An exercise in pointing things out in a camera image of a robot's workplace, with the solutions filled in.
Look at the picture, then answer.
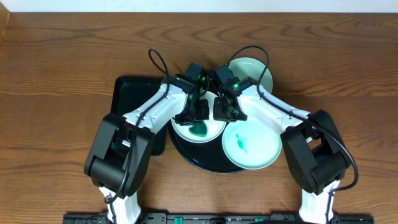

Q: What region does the green sponge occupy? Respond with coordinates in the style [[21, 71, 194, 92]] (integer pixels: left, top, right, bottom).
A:
[[188, 122, 208, 138]]

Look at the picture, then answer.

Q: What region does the white plate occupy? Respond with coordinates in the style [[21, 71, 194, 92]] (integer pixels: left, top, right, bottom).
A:
[[172, 91, 226, 143]]

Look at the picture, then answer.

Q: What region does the mint green plate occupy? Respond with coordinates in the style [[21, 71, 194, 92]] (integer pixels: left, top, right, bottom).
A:
[[228, 57, 274, 93], [222, 119, 282, 170]]

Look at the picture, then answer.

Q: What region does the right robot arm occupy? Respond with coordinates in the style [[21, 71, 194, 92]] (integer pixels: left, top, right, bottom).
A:
[[213, 84, 359, 223]]

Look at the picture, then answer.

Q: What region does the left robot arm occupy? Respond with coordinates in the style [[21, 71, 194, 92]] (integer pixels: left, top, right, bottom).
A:
[[84, 75, 210, 223]]

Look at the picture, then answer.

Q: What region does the round black tray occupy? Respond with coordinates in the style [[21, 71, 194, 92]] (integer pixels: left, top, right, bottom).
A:
[[167, 69, 277, 174]]

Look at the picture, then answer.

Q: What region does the rectangular black tray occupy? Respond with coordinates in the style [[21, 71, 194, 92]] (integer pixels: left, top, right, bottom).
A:
[[111, 75, 170, 156]]

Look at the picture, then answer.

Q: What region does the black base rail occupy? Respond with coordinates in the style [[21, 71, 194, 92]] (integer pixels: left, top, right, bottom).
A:
[[62, 213, 374, 224]]

